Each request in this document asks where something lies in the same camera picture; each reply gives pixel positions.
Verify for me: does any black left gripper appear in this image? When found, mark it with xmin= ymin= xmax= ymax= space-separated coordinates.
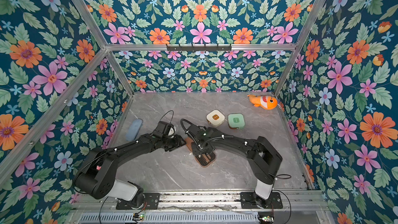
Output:
xmin=160 ymin=134 xmax=187 ymax=151

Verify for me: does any brown nail clipper case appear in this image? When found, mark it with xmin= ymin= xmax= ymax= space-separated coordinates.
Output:
xmin=185 ymin=138 xmax=216 ymax=168

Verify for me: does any cream nail clipper case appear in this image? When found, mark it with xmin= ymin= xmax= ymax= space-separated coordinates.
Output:
xmin=206 ymin=110 xmax=226 ymax=127

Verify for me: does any green nail clipper case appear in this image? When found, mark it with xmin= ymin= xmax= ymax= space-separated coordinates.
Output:
xmin=228 ymin=113 xmax=245 ymax=129

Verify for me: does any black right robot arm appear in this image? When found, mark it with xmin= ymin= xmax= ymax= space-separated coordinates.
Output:
xmin=184 ymin=124 xmax=283 ymax=208

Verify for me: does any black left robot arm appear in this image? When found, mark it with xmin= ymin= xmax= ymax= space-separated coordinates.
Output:
xmin=73 ymin=121 xmax=186 ymax=201

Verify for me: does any blue oval case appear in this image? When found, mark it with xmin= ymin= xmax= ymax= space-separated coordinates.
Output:
xmin=125 ymin=119 xmax=143 ymax=142

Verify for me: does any orange clownfish plush toy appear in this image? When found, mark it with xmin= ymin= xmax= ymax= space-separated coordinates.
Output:
xmin=248 ymin=94 xmax=278 ymax=110

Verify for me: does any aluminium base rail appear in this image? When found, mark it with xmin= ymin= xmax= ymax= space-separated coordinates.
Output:
xmin=77 ymin=189 xmax=329 ymax=212

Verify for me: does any black hook rail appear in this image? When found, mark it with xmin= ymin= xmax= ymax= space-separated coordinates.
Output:
xmin=166 ymin=44 xmax=232 ymax=52

